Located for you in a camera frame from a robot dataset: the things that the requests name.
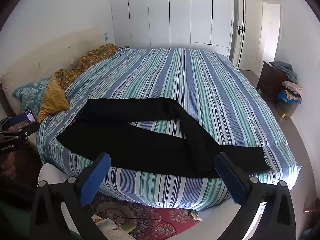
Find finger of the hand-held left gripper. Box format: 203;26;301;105
9;121;40;138

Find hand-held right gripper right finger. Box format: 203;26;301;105
214;152;297;240

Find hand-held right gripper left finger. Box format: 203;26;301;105
29;152;111;240

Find black pants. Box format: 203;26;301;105
55;97;272;179

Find person's left hand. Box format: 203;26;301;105
0;152;16;178

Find phone with lit screen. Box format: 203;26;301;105
24;108;37;124

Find dark wooden bedside table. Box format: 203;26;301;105
14;140;42;183

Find teal floral pillow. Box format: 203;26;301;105
12;78;50;113

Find mustard yellow pillow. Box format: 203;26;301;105
37;77;70;123

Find small beige patterned object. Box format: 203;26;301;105
189;211;203;222

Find white paper sheets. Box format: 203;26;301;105
91;211;137;240

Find red patterned rug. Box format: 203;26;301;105
85;191;208;240

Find beige padded headboard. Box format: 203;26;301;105
0;27;105;117

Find gold laundry basket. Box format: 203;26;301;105
276;100;299;119

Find orange floral blanket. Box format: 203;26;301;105
54;43;119;90

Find bed with striped sheet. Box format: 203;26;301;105
36;47;302;210

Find dark wooden dresser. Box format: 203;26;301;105
257;60;288;102

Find pile of mixed clothes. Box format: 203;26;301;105
277;81;303;105

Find grey-blue clothes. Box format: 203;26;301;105
270;61;298;84

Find white door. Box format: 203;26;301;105
229;0;263;72

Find white wardrobe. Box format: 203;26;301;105
109;0;235;55

